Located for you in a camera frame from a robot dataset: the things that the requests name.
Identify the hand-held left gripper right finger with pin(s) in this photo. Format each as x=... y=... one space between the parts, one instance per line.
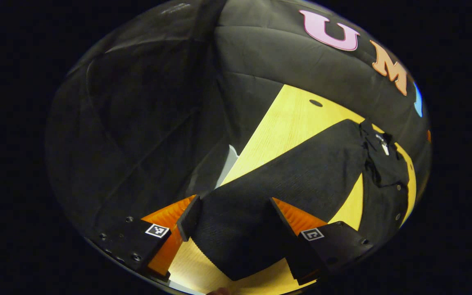
x=301 y=262

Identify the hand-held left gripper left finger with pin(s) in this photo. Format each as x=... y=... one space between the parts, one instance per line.
x=189 y=219

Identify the black shirt with white label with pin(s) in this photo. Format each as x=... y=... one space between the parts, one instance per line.
x=301 y=172

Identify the black table grommet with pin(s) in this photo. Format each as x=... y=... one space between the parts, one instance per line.
x=316 y=103

